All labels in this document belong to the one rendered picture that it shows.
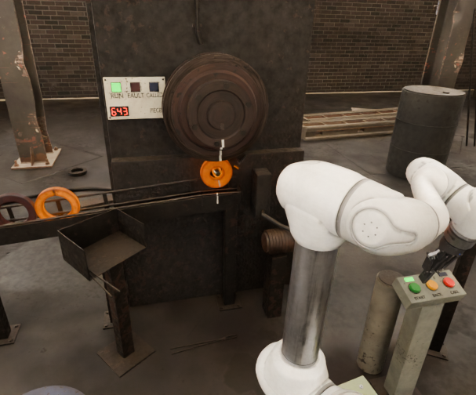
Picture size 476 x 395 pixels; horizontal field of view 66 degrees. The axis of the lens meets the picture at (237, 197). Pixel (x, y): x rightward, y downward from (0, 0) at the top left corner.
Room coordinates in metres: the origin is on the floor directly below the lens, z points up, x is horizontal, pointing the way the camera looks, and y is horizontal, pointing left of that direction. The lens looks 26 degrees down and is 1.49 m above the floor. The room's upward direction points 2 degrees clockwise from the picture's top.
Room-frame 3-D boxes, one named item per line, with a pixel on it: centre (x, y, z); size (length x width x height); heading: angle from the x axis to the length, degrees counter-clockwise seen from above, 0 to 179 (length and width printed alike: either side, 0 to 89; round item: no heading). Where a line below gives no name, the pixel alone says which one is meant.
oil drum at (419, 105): (3.79, -1.92, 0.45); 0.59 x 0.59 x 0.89
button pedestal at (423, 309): (1.11, -0.74, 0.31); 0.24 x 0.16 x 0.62; 105
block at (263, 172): (1.72, -0.12, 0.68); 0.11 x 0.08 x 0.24; 15
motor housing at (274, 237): (1.60, -0.25, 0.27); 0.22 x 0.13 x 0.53; 105
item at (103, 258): (1.26, 0.54, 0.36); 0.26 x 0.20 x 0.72; 140
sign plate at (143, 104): (1.67, 0.46, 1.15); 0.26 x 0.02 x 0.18; 105
